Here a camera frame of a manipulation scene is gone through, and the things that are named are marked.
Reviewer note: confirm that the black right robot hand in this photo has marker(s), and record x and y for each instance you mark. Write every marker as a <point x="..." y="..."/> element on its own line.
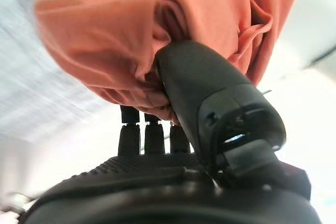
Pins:
<point x="204" y="82"/>

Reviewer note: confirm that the orange garment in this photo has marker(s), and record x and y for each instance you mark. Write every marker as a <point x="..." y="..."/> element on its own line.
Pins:
<point x="105" y="37"/>

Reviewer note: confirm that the grey patterned area rug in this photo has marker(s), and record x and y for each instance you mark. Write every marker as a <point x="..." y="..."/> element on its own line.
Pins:
<point x="26" y="90"/>

